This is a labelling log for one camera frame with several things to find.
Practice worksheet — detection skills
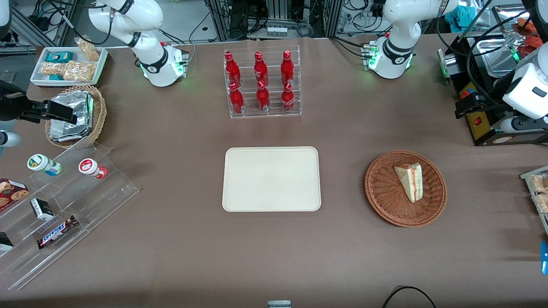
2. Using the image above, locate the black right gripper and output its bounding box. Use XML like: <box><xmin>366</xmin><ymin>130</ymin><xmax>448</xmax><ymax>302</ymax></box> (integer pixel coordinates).
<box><xmin>0</xmin><ymin>81</ymin><xmax>79</xmax><ymax>125</ymax></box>

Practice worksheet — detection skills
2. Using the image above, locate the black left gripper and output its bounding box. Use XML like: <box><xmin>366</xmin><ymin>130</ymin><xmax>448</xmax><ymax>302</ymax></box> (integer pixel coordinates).
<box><xmin>455</xmin><ymin>81</ymin><xmax>514</xmax><ymax>122</ymax></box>

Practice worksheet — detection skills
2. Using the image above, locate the triangular sandwich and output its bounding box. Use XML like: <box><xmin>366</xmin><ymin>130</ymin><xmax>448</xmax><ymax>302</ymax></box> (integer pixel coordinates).
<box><xmin>394</xmin><ymin>163</ymin><xmax>423</xmax><ymax>204</ymax></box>

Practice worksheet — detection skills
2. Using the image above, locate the light wicker basket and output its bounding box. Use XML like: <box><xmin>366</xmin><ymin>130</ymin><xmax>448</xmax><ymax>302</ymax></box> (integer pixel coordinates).
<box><xmin>45</xmin><ymin>85</ymin><xmax>107</xmax><ymax>149</ymax></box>

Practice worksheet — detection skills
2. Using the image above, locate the white snack tray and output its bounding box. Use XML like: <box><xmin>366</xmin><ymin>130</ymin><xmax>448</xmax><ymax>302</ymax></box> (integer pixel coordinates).
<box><xmin>30</xmin><ymin>46</ymin><xmax>108</xmax><ymax>87</ymax></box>

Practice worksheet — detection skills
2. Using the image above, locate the clear tray with snacks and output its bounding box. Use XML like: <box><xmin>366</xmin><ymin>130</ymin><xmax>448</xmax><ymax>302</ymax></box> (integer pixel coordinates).
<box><xmin>520</xmin><ymin>166</ymin><xmax>548</xmax><ymax>236</ymax></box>

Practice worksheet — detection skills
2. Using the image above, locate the brown wicker basket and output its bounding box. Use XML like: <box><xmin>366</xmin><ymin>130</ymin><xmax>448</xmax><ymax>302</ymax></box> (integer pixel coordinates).
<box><xmin>364</xmin><ymin>150</ymin><xmax>448</xmax><ymax>228</ymax></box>

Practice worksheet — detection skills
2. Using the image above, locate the beige rectangular tray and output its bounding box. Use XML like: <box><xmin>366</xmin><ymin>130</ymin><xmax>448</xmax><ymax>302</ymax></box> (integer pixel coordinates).
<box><xmin>222</xmin><ymin>146</ymin><xmax>322</xmax><ymax>213</ymax></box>

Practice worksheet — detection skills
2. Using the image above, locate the foil wrapped package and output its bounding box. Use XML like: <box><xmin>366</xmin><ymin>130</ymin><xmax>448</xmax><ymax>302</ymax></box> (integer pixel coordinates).
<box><xmin>50</xmin><ymin>91</ymin><xmax>94</xmax><ymax>142</ymax></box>

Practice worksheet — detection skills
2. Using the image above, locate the black food warmer appliance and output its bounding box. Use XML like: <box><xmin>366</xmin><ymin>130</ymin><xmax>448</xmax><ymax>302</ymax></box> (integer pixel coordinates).
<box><xmin>445</xmin><ymin>34</ymin><xmax>548</xmax><ymax>147</ymax></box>

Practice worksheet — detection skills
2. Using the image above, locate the clear bag of snacks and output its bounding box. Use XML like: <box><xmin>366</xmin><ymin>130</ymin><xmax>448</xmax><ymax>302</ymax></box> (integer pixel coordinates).
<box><xmin>63</xmin><ymin>61</ymin><xmax>96</xmax><ymax>82</ymax></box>
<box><xmin>75</xmin><ymin>38</ymin><xmax>100</xmax><ymax>62</ymax></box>
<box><xmin>41</xmin><ymin>62</ymin><xmax>65</xmax><ymax>77</ymax></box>

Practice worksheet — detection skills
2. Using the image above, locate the metal pan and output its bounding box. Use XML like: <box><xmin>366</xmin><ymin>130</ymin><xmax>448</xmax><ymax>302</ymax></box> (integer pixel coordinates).
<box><xmin>475</xmin><ymin>38</ymin><xmax>516</xmax><ymax>78</ymax></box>

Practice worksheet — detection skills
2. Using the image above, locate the green capped yogurt bottle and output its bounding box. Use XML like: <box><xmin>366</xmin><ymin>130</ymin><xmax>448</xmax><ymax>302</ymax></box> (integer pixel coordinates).
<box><xmin>27</xmin><ymin>154</ymin><xmax>63</xmax><ymax>177</ymax></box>

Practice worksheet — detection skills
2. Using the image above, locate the red capped yogurt bottle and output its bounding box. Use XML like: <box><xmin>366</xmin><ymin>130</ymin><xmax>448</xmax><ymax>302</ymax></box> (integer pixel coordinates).
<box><xmin>78</xmin><ymin>158</ymin><xmax>108</xmax><ymax>180</ymax></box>

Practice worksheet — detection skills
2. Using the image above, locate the teal cloth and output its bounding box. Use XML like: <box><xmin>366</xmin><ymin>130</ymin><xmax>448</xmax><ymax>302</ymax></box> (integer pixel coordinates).
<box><xmin>445</xmin><ymin>5</ymin><xmax>477</xmax><ymax>27</ymax></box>

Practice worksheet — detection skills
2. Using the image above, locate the red cookie box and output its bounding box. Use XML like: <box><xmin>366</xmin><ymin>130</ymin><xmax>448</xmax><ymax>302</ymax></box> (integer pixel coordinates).
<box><xmin>0</xmin><ymin>178</ymin><xmax>30</xmax><ymax>212</ymax></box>

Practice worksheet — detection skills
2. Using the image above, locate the clear acrylic stepped shelf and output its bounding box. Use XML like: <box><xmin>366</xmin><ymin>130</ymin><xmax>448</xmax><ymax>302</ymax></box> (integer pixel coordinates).
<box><xmin>0</xmin><ymin>137</ymin><xmax>140</xmax><ymax>291</ymax></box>

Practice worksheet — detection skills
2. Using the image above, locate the small black white box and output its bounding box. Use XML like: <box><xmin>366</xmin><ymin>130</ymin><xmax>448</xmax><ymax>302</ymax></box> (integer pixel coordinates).
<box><xmin>30</xmin><ymin>198</ymin><xmax>55</xmax><ymax>221</ymax></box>

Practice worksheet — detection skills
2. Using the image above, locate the Snickers chocolate bar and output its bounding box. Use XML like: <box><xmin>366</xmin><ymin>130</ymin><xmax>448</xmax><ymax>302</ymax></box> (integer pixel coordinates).
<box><xmin>36</xmin><ymin>215</ymin><xmax>79</xmax><ymax>250</ymax></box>

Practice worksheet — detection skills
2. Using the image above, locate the red cola bottle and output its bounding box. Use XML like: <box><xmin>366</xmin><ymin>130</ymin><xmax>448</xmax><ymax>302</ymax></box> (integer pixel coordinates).
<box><xmin>229</xmin><ymin>82</ymin><xmax>245</xmax><ymax>114</ymax></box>
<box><xmin>225</xmin><ymin>51</ymin><xmax>241</xmax><ymax>88</ymax></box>
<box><xmin>280</xmin><ymin>50</ymin><xmax>295</xmax><ymax>86</ymax></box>
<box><xmin>281</xmin><ymin>83</ymin><xmax>296</xmax><ymax>113</ymax></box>
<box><xmin>256</xmin><ymin>80</ymin><xmax>271</xmax><ymax>113</ymax></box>
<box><xmin>253</xmin><ymin>51</ymin><xmax>269</xmax><ymax>86</ymax></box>

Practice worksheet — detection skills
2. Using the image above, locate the clear acrylic bottle rack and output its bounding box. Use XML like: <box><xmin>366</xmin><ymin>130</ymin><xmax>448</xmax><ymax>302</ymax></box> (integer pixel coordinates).
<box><xmin>223</xmin><ymin>45</ymin><xmax>302</xmax><ymax>119</ymax></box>

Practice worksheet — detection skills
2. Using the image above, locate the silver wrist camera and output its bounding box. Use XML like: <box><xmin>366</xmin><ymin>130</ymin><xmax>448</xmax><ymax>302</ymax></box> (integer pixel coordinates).
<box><xmin>438</xmin><ymin>48</ymin><xmax>457</xmax><ymax>80</ymax></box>

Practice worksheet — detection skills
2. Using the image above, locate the black cable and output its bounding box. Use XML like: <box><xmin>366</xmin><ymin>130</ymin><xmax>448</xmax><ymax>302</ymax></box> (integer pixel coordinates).
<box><xmin>382</xmin><ymin>286</ymin><xmax>437</xmax><ymax>308</ymax></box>

